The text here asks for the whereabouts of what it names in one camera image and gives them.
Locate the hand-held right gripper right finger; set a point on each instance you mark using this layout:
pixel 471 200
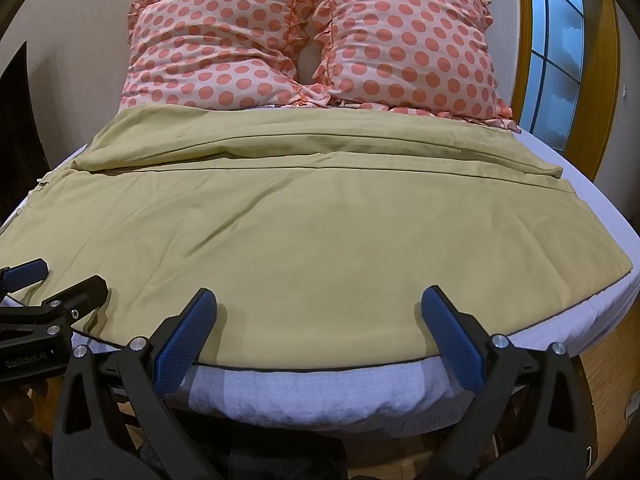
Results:
pixel 452 342

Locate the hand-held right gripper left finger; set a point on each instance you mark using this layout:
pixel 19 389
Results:
pixel 181 342

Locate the glass window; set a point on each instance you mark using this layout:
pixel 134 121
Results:
pixel 552 50

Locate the wooden window frame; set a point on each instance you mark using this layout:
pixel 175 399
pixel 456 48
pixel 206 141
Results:
pixel 602 85

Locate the white mattress bed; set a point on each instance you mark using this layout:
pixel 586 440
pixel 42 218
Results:
pixel 305 395

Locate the yellow blanket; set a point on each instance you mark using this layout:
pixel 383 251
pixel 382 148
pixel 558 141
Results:
pixel 320 240

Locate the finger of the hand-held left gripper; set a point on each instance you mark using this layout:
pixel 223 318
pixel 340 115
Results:
pixel 25 271
pixel 82 294

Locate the polka dot pillow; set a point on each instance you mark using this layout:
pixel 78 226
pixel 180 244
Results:
pixel 210 45
pixel 410 45

